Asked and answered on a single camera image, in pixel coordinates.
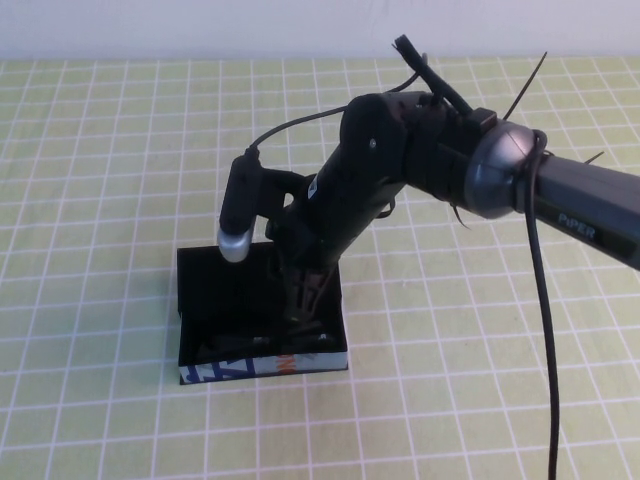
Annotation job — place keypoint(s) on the black right camera bracket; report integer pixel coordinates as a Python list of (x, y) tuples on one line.
[(280, 185)]

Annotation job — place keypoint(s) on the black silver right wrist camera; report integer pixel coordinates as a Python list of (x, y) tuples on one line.
[(240, 210)]

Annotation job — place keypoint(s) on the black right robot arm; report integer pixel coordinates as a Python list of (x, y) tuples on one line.
[(590, 205)]

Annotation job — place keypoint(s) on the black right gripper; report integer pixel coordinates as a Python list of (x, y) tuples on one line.
[(300, 250)]

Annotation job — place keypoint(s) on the green checked tablecloth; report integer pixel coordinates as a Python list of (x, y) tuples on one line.
[(100, 150)]

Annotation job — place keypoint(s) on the black zip tie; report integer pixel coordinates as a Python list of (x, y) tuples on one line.
[(525, 86), (595, 157), (390, 210), (457, 217)]

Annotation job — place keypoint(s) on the black printed glasses case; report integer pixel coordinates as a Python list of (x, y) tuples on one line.
[(210, 300)]

